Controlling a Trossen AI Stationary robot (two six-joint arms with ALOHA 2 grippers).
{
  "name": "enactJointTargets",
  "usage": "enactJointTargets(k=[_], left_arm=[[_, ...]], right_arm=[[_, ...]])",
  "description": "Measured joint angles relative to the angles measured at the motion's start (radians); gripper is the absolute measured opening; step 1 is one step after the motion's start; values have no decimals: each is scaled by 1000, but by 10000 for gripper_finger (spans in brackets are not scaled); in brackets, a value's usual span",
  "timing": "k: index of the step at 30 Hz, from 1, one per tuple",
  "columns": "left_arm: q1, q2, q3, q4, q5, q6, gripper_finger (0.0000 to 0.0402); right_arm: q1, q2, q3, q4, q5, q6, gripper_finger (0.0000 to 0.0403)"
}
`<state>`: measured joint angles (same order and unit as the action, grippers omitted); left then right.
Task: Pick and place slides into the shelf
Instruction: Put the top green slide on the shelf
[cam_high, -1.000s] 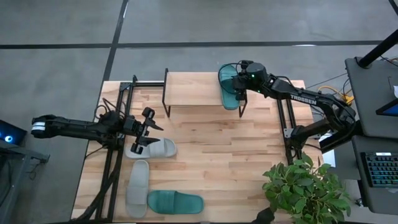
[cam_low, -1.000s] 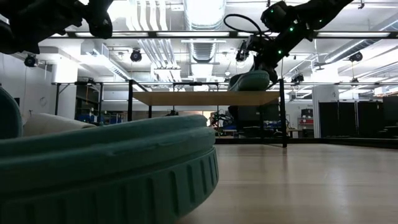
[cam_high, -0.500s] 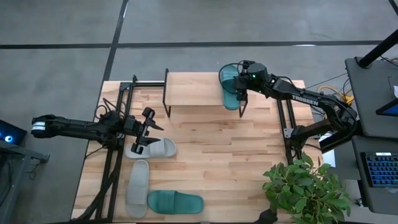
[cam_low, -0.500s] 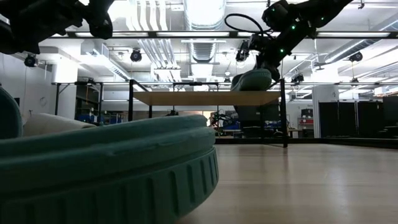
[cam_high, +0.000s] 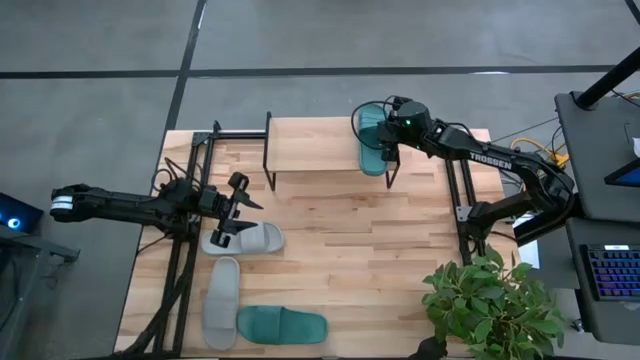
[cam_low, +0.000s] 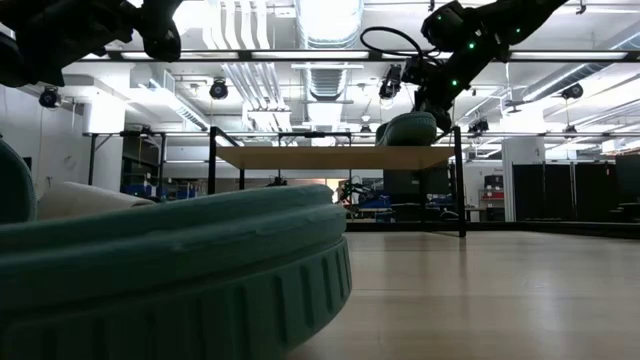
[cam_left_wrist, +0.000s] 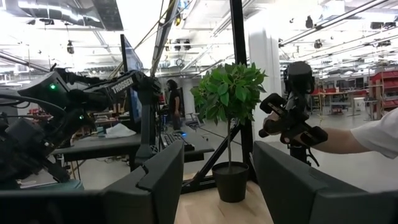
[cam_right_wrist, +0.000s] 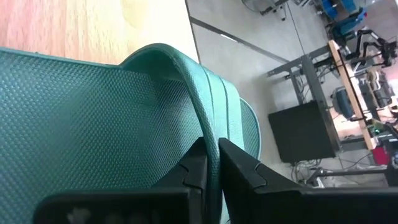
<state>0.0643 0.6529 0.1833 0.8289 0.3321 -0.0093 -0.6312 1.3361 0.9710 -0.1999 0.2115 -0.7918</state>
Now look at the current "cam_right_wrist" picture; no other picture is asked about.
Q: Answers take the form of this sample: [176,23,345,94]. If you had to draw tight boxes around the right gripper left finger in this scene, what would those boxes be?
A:
[32,136,209,224]

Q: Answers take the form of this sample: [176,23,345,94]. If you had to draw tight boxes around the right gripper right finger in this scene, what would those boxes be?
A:
[218,137,398,224]

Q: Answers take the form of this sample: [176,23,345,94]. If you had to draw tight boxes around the green rubber slide sandal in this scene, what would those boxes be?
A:
[0,42,262,224]

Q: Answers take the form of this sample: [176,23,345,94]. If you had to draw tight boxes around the grey-blue office chair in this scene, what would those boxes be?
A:
[331,86,355,121]

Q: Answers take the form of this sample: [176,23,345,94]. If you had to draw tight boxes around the blue storage crates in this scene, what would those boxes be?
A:
[320,0,368,43]

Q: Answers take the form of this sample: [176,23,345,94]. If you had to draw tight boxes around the wooden workbench with grey frame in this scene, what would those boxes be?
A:
[266,39,379,151]

